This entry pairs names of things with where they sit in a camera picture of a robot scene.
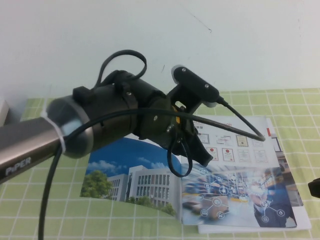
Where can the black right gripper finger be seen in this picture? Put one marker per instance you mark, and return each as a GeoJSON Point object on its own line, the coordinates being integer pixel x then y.
{"type": "Point", "coordinates": [315, 187]}

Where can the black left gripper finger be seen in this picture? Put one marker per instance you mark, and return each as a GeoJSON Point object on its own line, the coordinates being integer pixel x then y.
{"type": "Point", "coordinates": [200, 152]}

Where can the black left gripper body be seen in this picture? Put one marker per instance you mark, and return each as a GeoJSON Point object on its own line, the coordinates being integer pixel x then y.
{"type": "Point", "coordinates": [155, 125]}

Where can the glossy company brochure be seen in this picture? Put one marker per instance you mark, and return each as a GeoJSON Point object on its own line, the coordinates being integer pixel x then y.
{"type": "Point", "coordinates": [237, 180]}

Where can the green white checked tablecloth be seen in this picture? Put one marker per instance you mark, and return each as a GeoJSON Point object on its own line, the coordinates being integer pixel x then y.
{"type": "Point", "coordinates": [300, 112]}

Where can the white grey box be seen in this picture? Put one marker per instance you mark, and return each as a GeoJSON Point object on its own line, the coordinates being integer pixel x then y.
{"type": "Point", "coordinates": [3, 110]}

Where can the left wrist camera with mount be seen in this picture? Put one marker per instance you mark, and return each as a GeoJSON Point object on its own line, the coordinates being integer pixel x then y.
{"type": "Point", "coordinates": [195, 82]}

